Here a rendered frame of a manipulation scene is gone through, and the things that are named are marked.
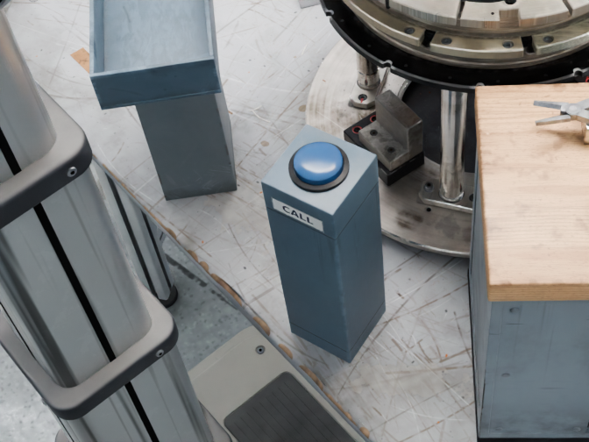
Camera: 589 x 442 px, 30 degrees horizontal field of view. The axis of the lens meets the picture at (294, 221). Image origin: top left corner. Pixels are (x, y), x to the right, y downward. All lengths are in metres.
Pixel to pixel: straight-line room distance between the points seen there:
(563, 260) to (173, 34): 0.43
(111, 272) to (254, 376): 0.83
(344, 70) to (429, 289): 0.30
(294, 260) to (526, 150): 0.24
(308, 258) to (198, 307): 1.12
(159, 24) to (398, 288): 0.36
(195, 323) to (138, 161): 0.82
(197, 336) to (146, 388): 1.02
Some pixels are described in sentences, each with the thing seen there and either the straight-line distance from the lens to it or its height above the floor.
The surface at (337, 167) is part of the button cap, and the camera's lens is 0.89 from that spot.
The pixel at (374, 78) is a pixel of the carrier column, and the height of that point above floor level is 0.83.
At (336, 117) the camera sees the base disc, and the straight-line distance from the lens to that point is 1.24.
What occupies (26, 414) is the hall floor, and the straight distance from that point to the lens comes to 2.04.
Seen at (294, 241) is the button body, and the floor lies 0.96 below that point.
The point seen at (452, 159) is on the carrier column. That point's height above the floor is 0.88.
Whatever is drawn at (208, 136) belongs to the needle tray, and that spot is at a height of 0.88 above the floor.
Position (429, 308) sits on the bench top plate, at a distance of 1.12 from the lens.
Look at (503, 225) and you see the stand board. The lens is 0.83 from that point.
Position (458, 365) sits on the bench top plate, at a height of 0.78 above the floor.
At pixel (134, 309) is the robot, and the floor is 0.97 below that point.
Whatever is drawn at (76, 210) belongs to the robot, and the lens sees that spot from 0.81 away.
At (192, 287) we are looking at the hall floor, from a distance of 2.09.
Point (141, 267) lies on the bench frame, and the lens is 1.97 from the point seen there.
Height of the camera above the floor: 1.74
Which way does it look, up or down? 55 degrees down
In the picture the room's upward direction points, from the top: 10 degrees counter-clockwise
